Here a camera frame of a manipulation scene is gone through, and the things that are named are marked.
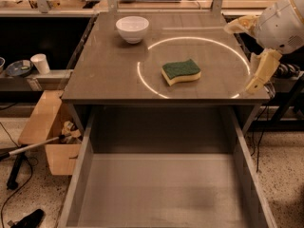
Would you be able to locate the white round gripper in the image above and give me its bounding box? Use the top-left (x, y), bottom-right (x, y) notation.
top-left (224, 0), bottom-right (304, 94)

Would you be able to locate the green and yellow sponge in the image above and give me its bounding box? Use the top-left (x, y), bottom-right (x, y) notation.
top-left (161, 59), bottom-right (201, 86)

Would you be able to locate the grey cabinet with dark top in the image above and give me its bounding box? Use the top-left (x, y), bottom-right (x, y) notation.
top-left (61, 11), bottom-right (271, 135)

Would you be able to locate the open grey top drawer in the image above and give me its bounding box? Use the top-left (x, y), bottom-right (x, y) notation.
top-left (58, 106), bottom-right (277, 228)

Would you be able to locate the white ceramic bowl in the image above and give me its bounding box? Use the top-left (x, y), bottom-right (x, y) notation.
top-left (116, 16), bottom-right (149, 44)

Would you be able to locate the low side shelf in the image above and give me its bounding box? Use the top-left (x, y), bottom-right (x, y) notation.
top-left (0, 69), bottom-right (73, 91)

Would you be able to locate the crumpled paper in box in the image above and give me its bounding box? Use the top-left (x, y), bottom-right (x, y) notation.
top-left (61, 121), bottom-right (82, 144)

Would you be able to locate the white paper cup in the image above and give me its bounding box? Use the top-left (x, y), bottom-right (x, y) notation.
top-left (30, 53), bottom-right (50, 74)

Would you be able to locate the cardboard box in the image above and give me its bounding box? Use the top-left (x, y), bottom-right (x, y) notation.
top-left (18, 90), bottom-right (82, 175)

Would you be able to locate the dark blue plate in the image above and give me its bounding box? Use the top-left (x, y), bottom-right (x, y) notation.
top-left (6, 60), bottom-right (33, 77)

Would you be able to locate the black tripod stand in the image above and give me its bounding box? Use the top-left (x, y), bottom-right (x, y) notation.
top-left (7, 153), bottom-right (26, 190)

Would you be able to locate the grey metal rod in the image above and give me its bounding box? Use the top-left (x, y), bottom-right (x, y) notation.
top-left (0, 135), bottom-right (66, 161)

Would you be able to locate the black object on floor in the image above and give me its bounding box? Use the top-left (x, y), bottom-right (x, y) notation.
top-left (10, 209), bottom-right (45, 228)

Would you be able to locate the coiled black cable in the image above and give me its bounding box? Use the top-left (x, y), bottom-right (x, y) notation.
top-left (275, 62), bottom-right (301, 79)

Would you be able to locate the black floor cable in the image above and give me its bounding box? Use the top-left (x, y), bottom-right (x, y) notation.
top-left (0, 121), bottom-right (35, 228)

